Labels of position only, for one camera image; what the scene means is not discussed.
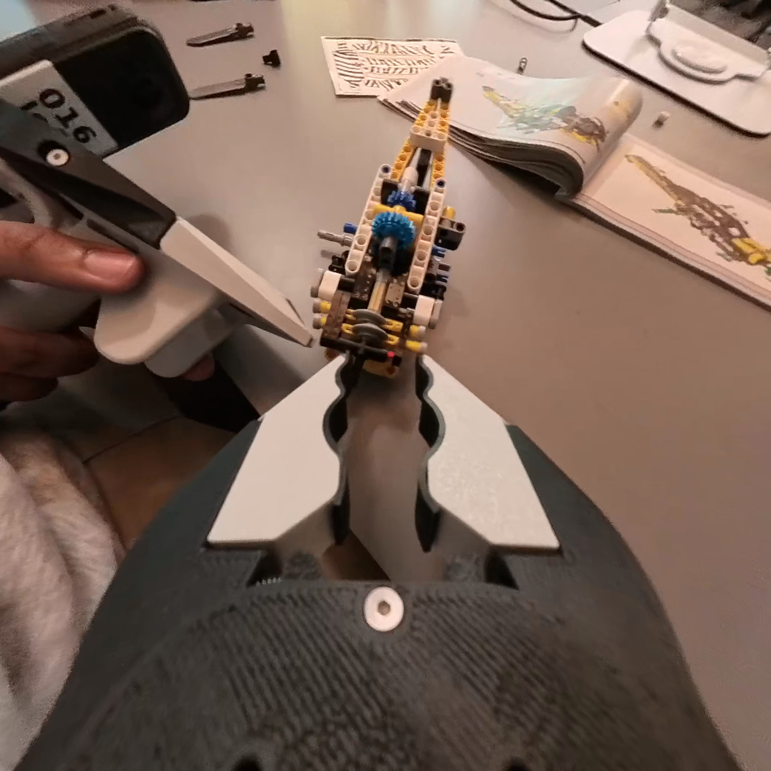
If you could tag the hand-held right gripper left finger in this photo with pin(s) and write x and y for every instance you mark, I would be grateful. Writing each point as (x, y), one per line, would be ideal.
(283, 476)

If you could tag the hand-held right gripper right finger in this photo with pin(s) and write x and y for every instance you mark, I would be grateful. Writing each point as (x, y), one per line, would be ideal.
(488, 482)

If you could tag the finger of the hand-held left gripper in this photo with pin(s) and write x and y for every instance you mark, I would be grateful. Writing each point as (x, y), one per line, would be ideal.
(229, 271)

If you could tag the lego crane model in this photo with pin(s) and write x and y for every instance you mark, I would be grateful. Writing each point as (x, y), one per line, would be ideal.
(394, 259)

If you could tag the small black lego piece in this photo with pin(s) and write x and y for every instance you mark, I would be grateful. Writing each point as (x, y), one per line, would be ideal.
(271, 58)

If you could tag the lego instruction booklet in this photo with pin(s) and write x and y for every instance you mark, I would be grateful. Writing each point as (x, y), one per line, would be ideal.
(602, 150)

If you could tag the small grey lego piece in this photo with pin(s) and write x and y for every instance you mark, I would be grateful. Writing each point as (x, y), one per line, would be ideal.
(662, 118)

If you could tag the person's left hand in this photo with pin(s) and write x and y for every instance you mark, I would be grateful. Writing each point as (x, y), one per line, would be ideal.
(72, 262)

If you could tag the sticker sheet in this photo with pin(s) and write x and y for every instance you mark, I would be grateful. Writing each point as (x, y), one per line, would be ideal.
(373, 66)

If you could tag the small metal clip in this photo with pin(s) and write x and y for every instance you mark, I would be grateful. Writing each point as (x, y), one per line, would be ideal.
(522, 65)

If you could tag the silver monitor stand base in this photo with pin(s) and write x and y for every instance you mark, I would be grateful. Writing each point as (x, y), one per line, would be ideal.
(692, 54)

